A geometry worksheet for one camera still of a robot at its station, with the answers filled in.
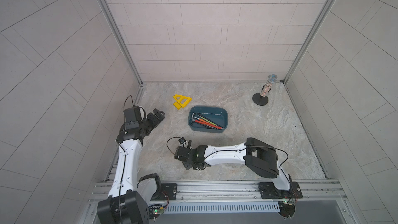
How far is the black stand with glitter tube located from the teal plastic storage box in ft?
0.76

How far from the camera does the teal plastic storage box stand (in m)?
0.93

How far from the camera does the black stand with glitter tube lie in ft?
2.71

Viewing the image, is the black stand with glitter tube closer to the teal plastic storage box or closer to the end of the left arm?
the teal plastic storage box

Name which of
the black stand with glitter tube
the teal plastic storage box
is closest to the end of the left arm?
the teal plastic storage box
